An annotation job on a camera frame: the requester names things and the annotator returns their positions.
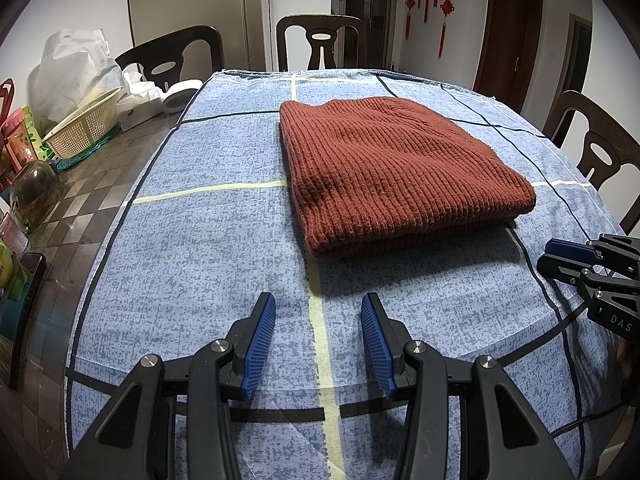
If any brown wooden door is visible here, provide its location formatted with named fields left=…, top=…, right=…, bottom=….
left=472, top=0, right=543, bottom=115

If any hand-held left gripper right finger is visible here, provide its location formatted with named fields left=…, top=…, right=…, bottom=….
left=360, top=292, right=576, bottom=480

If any black phone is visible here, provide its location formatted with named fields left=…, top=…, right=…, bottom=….
left=7, top=252, right=47, bottom=391

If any green woven mat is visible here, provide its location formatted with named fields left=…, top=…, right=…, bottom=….
left=47, top=125, right=123, bottom=173

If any small clear bottle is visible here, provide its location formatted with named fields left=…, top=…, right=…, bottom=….
left=0, top=210, right=30, bottom=261

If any cream plastic basket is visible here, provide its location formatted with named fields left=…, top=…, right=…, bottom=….
left=41, top=86, right=125, bottom=159

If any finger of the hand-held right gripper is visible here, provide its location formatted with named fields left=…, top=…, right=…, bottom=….
left=545, top=234, right=640, bottom=274
left=537, top=255, right=640, bottom=297

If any white round tape roll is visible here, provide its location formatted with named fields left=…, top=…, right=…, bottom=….
left=161, top=78, right=203, bottom=115

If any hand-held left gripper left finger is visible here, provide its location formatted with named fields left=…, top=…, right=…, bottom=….
left=60, top=291, right=277, bottom=480

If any rust red knitted sweater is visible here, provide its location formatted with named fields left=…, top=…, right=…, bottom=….
left=278, top=96, right=537, bottom=260

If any dark glass doorway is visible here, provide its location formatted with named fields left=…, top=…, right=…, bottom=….
left=332, top=0, right=398, bottom=68

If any white tissue box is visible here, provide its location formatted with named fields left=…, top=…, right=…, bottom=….
left=117, top=71, right=166, bottom=133

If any green plastic bottle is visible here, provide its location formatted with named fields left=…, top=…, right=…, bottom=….
left=0, top=240, right=26, bottom=301

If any black cable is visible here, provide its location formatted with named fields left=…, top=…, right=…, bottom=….
left=550, top=400, right=632, bottom=439

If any glass jar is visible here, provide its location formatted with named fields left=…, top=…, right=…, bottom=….
left=10, top=160, right=66, bottom=233

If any blue checked tablecloth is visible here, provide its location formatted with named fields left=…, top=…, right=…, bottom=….
left=65, top=67, right=618, bottom=480

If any white plastic bag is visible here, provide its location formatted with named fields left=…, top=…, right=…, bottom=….
left=27, top=29, right=126, bottom=133

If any grey door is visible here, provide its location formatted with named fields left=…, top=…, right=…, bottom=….
left=560, top=14, right=593, bottom=96

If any dark wooden dining chair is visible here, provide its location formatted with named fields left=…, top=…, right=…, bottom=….
left=542, top=90, right=640, bottom=236
left=276, top=15, right=370, bottom=72
left=115, top=25, right=225, bottom=92

